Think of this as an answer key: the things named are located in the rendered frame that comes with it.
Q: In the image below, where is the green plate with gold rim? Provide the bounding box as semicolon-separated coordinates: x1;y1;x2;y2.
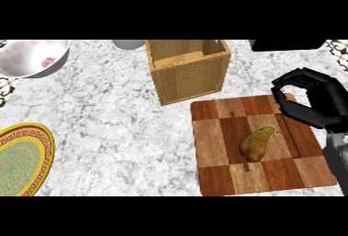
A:
0;122;57;197

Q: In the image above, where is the black appliance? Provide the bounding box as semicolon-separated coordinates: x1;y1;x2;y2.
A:
249;40;329;53

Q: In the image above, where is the black and white patterned cloth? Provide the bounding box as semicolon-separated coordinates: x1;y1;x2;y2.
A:
324;40;348;72
0;77;22;109

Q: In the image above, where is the checkered wooden cutting board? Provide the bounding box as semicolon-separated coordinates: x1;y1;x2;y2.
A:
189;92;339;197

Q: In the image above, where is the grey round object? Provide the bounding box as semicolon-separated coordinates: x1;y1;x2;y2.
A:
112;40;147;51

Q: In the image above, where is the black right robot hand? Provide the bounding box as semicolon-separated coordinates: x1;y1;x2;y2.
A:
270;67;348;134

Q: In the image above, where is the wicker basket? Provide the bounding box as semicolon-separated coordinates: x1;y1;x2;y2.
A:
144;40;233;107

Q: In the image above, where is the white bowl with red print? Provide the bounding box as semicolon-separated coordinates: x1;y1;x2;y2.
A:
0;40;72;79

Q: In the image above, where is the green-brown pear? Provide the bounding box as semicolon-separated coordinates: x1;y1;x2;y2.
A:
237;125;283;163

